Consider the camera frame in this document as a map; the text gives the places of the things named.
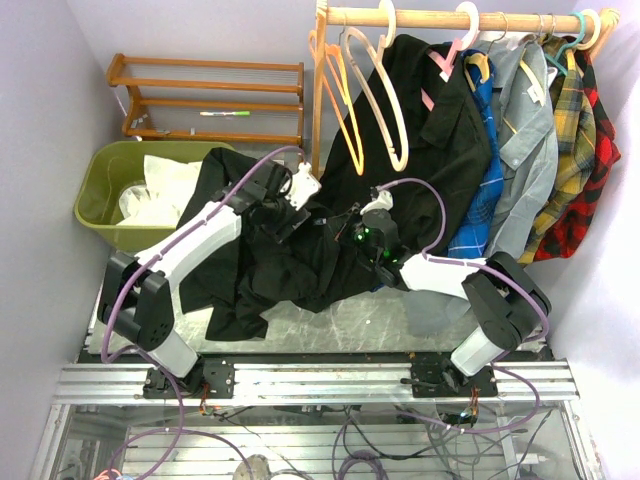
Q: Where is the black button-up shirt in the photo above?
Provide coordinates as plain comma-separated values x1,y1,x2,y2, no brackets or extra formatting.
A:
179,147,382,342

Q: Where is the beige plastic hanger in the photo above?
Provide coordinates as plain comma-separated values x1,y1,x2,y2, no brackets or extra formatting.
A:
343,0,410,173

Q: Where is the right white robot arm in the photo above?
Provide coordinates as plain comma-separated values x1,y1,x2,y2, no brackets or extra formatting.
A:
335,203,551,396

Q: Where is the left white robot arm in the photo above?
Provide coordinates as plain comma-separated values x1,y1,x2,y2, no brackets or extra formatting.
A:
98,158,321,397

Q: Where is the blue plaid shirt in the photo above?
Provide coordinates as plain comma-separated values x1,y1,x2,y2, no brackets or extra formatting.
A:
446,49,504,258

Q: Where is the hanging black shirt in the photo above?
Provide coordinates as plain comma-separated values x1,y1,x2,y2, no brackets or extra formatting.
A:
316,34,491,255

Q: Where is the orange plastic hanger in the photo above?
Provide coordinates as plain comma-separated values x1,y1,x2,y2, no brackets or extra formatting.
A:
307,28,365,176

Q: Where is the grey hanging shirt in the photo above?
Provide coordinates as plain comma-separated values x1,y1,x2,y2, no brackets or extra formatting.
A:
474,40,558,259

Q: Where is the pink plastic hanger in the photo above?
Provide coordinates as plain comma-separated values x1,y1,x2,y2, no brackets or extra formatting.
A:
427,1,480,82

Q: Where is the red black plaid shirt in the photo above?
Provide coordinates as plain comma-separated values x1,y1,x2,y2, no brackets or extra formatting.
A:
534,50,620,262

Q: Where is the yellow plaid shirt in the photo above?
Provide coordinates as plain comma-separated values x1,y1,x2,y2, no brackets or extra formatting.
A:
519,37,596,265

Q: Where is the teal plastic hanger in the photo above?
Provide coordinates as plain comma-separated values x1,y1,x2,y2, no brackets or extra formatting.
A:
544,12,587,76

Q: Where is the green marker pen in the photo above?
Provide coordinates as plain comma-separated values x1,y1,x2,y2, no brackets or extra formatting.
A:
199,110,251,118

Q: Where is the white cloth in bin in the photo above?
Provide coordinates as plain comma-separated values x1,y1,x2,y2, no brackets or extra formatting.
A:
118,154,202,228

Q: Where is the wooden shoe rack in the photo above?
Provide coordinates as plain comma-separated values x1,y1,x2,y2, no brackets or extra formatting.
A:
106,53,305,147

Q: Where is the green plastic bin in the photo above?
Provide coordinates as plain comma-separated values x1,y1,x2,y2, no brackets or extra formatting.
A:
74,141,231,252

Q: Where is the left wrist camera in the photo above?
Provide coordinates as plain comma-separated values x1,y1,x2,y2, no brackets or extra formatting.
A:
285,162,321,211

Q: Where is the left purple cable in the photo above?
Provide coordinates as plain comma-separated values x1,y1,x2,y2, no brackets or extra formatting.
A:
99,145,309,480

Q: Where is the purple cable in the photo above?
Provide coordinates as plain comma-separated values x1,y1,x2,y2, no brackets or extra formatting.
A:
377,178,554,436
99,145,309,480

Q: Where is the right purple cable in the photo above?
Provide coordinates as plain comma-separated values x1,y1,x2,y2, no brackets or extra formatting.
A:
377,178,554,436

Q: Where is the aluminium rail frame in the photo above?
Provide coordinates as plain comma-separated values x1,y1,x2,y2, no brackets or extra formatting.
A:
30,352,604,479

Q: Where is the wooden clothes rail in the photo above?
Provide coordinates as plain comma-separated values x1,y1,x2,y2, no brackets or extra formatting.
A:
309,1,620,174

